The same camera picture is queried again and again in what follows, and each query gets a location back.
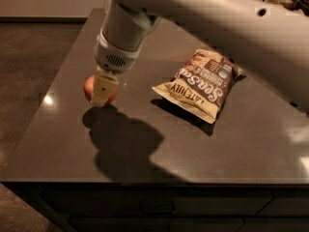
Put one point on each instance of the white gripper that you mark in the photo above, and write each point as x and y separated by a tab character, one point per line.
113	59

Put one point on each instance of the red apple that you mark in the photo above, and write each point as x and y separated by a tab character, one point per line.
100	91

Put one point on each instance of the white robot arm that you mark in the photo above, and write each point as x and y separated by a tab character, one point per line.
269	42

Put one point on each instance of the brown yellow chip bag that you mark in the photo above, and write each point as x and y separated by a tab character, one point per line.
202	85

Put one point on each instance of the dark cabinet drawers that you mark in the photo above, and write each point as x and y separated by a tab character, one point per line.
77	208

